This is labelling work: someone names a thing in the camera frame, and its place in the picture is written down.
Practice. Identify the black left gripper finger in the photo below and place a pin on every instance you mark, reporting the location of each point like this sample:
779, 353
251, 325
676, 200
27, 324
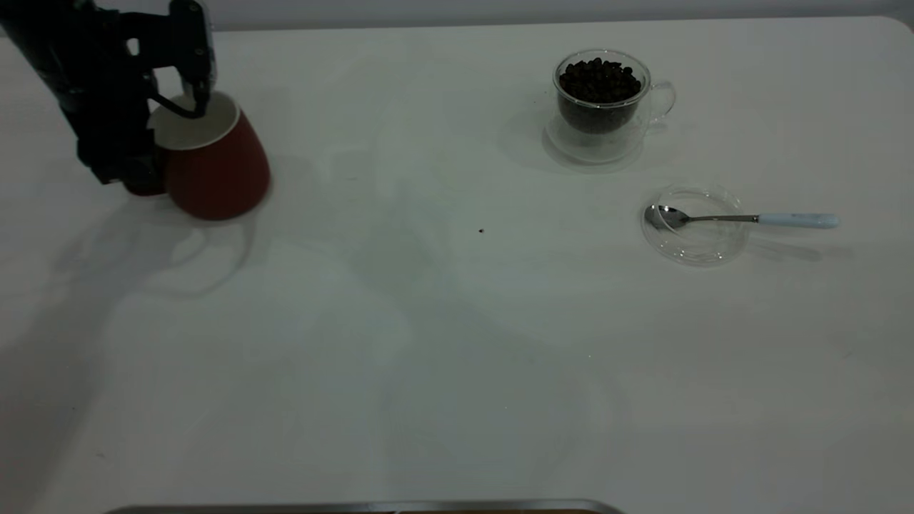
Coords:
191, 50
114, 143

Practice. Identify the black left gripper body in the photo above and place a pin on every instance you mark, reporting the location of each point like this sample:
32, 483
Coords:
107, 43

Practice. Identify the red ceramic mug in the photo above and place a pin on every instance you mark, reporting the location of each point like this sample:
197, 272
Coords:
221, 171

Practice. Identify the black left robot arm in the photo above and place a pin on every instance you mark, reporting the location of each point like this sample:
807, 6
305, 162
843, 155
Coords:
28, 36

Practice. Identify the roasted coffee beans pile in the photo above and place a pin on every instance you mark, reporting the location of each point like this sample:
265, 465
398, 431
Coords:
600, 82

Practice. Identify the clear glass cup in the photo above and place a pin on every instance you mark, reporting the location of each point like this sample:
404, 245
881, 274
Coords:
593, 146

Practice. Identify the clear glass saucer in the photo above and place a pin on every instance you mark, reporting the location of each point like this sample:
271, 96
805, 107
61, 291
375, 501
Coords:
700, 246

